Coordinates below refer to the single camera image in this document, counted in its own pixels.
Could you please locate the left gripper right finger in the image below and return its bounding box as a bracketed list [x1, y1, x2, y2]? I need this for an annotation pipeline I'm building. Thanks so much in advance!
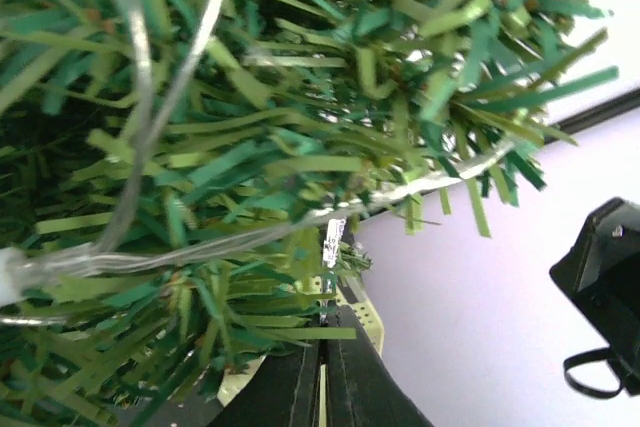
[326, 305, 431, 427]

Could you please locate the string of white lights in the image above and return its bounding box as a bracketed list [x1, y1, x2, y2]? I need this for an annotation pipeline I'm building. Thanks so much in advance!
[0, 0, 516, 328]

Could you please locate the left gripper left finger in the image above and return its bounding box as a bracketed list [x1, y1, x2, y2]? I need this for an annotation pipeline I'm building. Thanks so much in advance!
[209, 341, 320, 427]

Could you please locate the green plastic basket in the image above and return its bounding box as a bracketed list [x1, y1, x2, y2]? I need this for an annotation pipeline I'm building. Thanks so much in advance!
[211, 301, 395, 426]

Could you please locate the silver merry christmas sign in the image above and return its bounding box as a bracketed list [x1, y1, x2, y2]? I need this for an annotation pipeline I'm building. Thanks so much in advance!
[319, 217, 349, 323]

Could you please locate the small green christmas tree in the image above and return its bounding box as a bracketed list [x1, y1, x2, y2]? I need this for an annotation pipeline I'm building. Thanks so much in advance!
[1, 0, 618, 426]

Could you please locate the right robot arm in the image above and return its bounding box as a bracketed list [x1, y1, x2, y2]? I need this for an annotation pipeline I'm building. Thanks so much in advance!
[549, 197, 639, 400]

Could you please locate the black corner frame post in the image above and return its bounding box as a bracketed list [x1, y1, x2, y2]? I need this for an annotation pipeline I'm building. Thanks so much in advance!
[556, 89, 640, 135]

